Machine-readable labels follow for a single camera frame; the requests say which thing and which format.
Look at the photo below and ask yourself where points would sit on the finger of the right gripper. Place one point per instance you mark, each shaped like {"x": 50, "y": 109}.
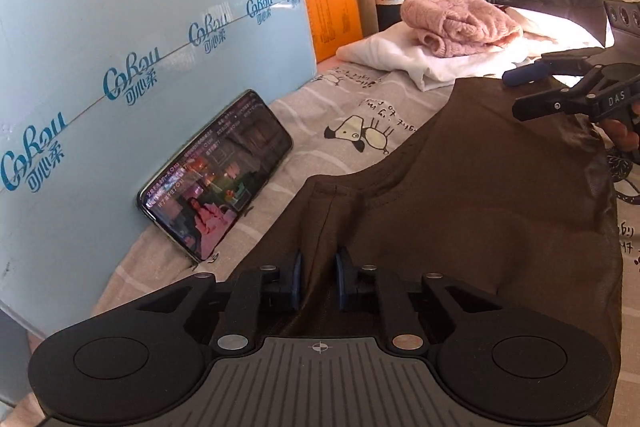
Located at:
{"x": 567, "y": 63}
{"x": 582, "y": 99}

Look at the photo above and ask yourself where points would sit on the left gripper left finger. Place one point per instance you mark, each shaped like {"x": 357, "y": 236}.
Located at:
{"x": 256, "y": 302}

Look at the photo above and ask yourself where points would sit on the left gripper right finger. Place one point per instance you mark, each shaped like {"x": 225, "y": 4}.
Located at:
{"x": 374, "y": 302}

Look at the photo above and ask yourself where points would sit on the brown garment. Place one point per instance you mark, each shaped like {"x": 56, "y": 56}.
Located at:
{"x": 489, "y": 364}

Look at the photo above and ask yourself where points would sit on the person right hand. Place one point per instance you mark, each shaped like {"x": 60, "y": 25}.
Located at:
{"x": 624, "y": 139}

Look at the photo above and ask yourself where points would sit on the black smartphone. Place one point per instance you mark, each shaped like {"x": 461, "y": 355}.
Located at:
{"x": 201, "y": 192}

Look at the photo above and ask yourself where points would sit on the pink knitted sweater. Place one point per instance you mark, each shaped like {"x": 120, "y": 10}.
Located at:
{"x": 450, "y": 28}

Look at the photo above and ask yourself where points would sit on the white folded garment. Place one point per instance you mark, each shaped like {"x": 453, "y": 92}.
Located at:
{"x": 398, "y": 48}

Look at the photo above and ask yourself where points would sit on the light blue carton right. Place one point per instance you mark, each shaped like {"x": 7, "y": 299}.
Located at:
{"x": 96, "y": 96}

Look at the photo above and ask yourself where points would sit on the black camera module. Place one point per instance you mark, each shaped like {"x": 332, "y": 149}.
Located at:
{"x": 623, "y": 17}

